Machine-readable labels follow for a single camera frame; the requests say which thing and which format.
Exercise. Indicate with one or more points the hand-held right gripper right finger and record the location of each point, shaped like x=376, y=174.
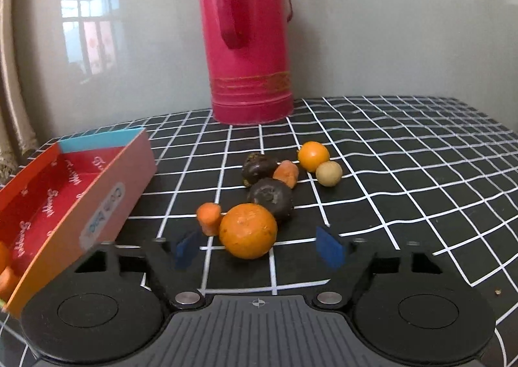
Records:
x=330, y=250

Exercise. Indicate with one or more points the small orange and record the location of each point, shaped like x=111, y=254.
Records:
x=313, y=156

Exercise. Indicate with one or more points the red cardboard box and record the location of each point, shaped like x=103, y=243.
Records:
x=60, y=205

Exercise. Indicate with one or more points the carrot piece in box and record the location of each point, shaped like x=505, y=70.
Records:
x=8, y=282

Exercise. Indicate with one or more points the beige curtain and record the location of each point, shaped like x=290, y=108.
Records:
x=10, y=67

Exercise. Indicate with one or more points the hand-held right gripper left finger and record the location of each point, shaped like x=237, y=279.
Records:
x=185, y=250

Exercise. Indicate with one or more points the tan longan fruit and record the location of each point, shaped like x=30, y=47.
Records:
x=328, y=173

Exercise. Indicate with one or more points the black grid tablecloth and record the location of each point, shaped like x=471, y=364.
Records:
x=404, y=173

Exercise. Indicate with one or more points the dark mangosteen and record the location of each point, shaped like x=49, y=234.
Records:
x=270, y=197
x=258, y=166

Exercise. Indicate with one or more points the red thermos flask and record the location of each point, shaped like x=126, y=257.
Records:
x=247, y=33

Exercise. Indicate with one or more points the large orange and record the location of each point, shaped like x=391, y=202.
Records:
x=248, y=231

